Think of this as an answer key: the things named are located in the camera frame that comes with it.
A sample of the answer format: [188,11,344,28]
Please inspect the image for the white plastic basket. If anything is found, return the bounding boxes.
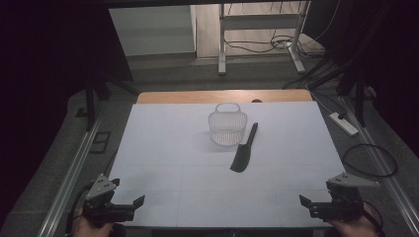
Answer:
[208,102,248,147]

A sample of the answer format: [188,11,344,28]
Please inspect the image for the white power strip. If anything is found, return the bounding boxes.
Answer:
[329,112,360,136]

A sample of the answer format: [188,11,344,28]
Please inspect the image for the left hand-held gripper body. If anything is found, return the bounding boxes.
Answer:
[82,174,136,229]

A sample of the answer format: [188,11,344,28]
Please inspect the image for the person's left hand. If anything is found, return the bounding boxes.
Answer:
[72,215,115,237]

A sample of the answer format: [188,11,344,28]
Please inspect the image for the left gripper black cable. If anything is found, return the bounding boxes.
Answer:
[64,184,94,235]

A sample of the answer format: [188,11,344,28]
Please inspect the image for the black tripod stand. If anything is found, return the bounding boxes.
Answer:
[309,65,372,127]
[83,73,139,132]

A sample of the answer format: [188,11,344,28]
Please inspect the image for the black kitchen knife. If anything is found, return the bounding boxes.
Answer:
[229,121,259,174]

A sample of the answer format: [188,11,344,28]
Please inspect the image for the black floor cables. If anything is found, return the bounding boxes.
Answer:
[223,0,340,61]

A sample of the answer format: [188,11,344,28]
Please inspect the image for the grey panel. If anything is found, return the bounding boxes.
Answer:
[108,4,198,57]

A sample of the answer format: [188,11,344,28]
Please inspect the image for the person's right hand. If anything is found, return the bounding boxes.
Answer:
[325,203,379,237]

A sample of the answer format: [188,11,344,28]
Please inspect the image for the aluminium rail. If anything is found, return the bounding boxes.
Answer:
[340,97,419,236]
[38,118,103,237]

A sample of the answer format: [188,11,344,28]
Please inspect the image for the white metal desk frame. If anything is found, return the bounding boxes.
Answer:
[217,0,311,76]

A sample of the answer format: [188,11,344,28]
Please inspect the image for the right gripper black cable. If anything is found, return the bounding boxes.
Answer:
[361,199,385,236]

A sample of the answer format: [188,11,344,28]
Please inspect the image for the black looped cable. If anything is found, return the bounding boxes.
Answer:
[341,143,399,179]

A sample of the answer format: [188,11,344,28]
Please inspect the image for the white table mat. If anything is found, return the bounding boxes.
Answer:
[108,101,346,229]

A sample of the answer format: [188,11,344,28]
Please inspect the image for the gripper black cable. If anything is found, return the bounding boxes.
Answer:
[361,199,385,236]
[64,184,94,235]

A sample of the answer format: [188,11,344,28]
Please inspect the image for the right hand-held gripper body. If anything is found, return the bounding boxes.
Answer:
[309,172,380,222]

